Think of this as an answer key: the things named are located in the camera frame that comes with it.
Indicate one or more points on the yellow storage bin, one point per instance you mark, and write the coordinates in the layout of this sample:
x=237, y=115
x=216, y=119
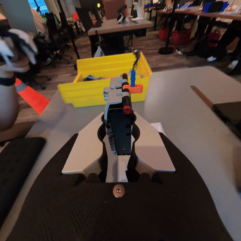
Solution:
x=90, y=94

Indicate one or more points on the black and white handheld device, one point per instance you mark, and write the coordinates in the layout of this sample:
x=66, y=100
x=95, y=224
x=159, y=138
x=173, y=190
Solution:
x=122, y=17

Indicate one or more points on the black office chair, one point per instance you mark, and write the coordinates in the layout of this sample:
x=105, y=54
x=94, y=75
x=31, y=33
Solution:
x=54, y=33

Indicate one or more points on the person's left forearm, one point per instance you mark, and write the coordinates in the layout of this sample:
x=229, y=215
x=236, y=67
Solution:
x=7, y=109

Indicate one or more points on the brown cardboard box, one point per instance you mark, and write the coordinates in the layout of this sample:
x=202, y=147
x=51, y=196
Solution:
x=113, y=9

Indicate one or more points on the blue storage bin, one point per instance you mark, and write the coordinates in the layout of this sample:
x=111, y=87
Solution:
x=207, y=8

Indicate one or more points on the black perforated pad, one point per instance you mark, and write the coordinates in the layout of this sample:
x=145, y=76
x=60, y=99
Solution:
x=17, y=169

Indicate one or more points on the clear acrylic stand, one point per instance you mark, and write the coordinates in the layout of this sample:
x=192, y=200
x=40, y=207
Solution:
x=138, y=13

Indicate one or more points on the long brown-edged desk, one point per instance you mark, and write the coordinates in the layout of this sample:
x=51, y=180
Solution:
x=207, y=15

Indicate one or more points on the open instruction manual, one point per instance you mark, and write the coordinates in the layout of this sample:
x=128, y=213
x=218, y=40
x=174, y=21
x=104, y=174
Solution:
x=158, y=127

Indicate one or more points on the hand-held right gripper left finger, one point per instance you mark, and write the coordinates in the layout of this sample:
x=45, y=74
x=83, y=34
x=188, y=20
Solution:
x=82, y=150

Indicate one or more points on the black and grey brick assembly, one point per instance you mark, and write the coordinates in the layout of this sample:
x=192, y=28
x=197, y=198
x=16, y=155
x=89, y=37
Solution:
x=122, y=131

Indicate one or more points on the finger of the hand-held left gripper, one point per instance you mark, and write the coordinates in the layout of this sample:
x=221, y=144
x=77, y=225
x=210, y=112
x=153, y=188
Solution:
x=26, y=39
x=5, y=48

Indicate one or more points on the person's left hand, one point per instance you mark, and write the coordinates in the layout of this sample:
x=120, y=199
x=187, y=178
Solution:
x=11, y=69

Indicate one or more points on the red canister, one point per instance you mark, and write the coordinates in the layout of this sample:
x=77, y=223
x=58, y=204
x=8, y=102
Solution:
x=180, y=37
x=163, y=33
x=213, y=38

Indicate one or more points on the pile of kit parts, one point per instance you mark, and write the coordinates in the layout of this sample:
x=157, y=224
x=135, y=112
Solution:
x=94, y=77

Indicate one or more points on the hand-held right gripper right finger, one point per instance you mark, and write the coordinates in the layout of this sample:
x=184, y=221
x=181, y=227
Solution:
x=154, y=150

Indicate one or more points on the grey office desk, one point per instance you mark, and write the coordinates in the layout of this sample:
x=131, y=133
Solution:
x=120, y=28

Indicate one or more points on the black floor pole stand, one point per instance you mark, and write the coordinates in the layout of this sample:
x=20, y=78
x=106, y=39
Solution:
x=166, y=50

